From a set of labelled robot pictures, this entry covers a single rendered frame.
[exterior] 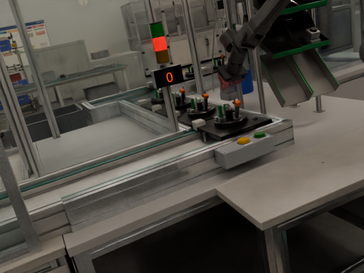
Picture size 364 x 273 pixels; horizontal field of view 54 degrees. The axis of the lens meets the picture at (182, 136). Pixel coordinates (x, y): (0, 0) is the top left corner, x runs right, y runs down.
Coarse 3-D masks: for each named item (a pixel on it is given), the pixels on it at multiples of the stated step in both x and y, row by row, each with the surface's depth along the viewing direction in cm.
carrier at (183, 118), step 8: (192, 104) 172; (200, 104) 168; (208, 104) 185; (176, 112) 174; (184, 112) 179; (192, 112) 166; (200, 112) 165; (208, 112) 164; (216, 112) 167; (184, 120) 165; (192, 120) 162; (192, 128) 157
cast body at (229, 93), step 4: (232, 84) 142; (220, 88) 144; (228, 88) 142; (232, 88) 142; (220, 92) 145; (224, 92) 142; (228, 92) 142; (232, 92) 142; (236, 92) 142; (220, 96) 146; (224, 96) 143; (228, 96) 141; (232, 96) 142; (236, 96) 142; (228, 100) 142
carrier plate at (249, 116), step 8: (232, 112) 162; (240, 112) 159; (208, 120) 157; (248, 120) 146; (256, 120) 144; (264, 120) 142; (200, 128) 148; (208, 128) 146; (216, 128) 144; (224, 128) 142; (232, 128) 140; (240, 128) 138; (216, 136) 137; (224, 136) 134; (232, 136) 136
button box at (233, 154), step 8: (248, 136) 131; (264, 136) 127; (272, 136) 128; (232, 144) 127; (240, 144) 125; (248, 144) 124; (256, 144) 125; (264, 144) 127; (272, 144) 128; (216, 152) 125; (224, 152) 121; (232, 152) 121; (240, 152) 123; (248, 152) 124; (256, 152) 126; (264, 152) 127; (216, 160) 127; (224, 160) 121; (232, 160) 122; (240, 160) 124; (248, 160) 125
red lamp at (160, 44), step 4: (164, 36) 139; (156, 40) 138; (160, 40) 138; (164, 40) 139; (156, 44) 139; (160, 44) 139; (164, 44) 139; (156, 48) 140; (160, 48) 139; (164, 48) 139
